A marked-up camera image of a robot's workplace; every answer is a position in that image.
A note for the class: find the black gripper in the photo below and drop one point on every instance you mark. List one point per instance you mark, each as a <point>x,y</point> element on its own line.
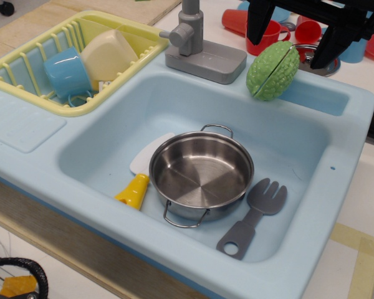
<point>356,17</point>

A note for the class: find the green toy squash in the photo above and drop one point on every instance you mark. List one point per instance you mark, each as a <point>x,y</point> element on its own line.
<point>272,72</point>

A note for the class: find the metal pot lid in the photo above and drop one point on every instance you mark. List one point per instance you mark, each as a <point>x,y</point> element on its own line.
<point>306,52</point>

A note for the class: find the stainless steel pot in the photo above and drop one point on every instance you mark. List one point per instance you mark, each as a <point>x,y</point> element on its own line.
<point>200,176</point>

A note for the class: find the red cup behind gripper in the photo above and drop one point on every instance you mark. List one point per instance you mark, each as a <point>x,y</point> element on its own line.
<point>307,31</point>

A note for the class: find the red plastic mug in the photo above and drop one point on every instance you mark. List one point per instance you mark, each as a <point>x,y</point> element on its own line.
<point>274,32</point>

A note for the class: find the red cup lying down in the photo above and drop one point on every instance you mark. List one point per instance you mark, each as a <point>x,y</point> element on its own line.
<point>235,20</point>

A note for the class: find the blue plastic cup right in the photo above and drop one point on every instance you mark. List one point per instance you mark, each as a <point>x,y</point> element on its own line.
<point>354,53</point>

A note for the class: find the blue plastic cup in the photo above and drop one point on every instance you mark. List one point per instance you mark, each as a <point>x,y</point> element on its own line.
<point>354,53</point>
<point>67,74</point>

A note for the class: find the grey toy faucet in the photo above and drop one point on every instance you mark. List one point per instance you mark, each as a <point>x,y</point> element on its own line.
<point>190,53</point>

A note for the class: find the light blue toy sink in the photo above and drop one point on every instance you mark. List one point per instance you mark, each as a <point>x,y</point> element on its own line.
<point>310,140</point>

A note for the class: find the cream plastic cup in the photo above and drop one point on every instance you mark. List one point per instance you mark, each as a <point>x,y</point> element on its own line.
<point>106,55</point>

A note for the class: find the grey plastic fork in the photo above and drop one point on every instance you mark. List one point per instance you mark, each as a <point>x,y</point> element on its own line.
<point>266,198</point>

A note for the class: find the yellow dish rack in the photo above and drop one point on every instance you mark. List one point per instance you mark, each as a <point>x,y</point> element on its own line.
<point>22,74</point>

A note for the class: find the black caster wheel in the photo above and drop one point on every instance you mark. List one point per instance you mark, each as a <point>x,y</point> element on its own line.
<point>6,8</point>

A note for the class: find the yellow cloth piece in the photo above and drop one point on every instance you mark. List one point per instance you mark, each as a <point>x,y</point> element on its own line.
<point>15,286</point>

